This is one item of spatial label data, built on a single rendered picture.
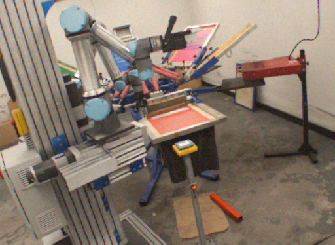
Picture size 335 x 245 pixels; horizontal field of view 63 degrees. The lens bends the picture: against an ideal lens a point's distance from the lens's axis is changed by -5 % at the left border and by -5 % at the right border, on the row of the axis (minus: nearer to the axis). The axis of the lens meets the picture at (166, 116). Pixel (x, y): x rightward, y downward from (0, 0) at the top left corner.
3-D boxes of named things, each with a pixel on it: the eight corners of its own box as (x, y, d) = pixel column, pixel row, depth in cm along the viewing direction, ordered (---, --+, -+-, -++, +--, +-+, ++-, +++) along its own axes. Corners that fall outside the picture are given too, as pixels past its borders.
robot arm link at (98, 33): (64, 22, 143) (142, 75, 157) (59, 22, 133) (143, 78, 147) (76, 3, 141) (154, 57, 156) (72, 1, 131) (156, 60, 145)
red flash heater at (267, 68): (296, 65, 312) (295, 54, 309) (305, 74, 271) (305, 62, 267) (241, 71, 329) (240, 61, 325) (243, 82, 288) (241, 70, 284)
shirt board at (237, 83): (262, 80, 325) (262, 74, 322) (266, 91, 288) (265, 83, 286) (152, 95, 361) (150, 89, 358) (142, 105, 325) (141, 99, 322)
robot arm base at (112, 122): (100, 135, 149) (95, 118, 145) (90, 130, 161) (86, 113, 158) (125, 125, 156) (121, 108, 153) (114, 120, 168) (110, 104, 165)
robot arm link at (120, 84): (96, 18, 174) (129, 88, 190) (99, 18, 185) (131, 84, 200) (80, 26, 175) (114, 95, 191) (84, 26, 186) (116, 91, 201)
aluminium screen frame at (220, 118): (228, 121, 213) (227, 116, 212) (153, 144, 201) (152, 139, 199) (189, 99, 286) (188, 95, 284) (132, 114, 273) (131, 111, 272)
